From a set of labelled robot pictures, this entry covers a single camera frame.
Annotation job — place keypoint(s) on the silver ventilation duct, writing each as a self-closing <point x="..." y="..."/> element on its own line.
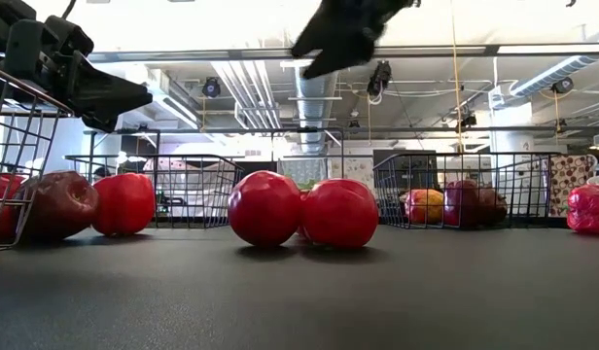
<point x="316" y="107"/>

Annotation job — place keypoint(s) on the red bell pepper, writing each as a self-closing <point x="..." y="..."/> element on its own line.
<point x="591" y="209"/>
<point x="124" y="204"/>
<point x="0" y="194"/>

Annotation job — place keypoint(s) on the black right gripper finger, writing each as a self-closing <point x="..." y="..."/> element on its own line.
<point x="319" y="34"/>
<point x="343" y="53"/>

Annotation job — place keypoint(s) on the polka dot cloth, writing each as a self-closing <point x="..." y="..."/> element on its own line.
<point x="572" y="185"/>

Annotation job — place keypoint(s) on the white perforated ceiling duct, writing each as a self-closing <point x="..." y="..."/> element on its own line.
<point x="557" y="74"/>

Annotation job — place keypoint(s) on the overhead metal frame beam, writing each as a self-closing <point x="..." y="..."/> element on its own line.
<point x="183" y="53"/>

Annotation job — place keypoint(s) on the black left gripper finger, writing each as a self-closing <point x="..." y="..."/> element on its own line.
<point x="105" y="97"/>
<point x="102" y="124"/>

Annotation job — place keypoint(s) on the dark red apple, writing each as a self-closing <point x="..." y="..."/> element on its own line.
<point x="61" y="204"/>
<point x="493" y="206"/>

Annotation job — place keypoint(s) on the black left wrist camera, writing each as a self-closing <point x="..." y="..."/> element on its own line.
<point x="68" y="36"/>

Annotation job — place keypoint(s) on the dark monitor screen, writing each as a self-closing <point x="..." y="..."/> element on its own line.
<point x="406" y="165"/>

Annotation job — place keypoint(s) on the black table mat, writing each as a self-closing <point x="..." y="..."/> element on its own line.
<point x="299" y="301"/>

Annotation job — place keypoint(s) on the crimson red apple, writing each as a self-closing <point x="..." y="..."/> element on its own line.
<point x="265" y="209"/>

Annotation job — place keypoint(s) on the yellow red apple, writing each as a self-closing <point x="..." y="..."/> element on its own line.
<point x="424" y="206"/>

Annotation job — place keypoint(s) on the black hanging device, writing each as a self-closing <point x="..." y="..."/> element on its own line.
<point x="467" y="121"/>
<point x="379" y="78"/>

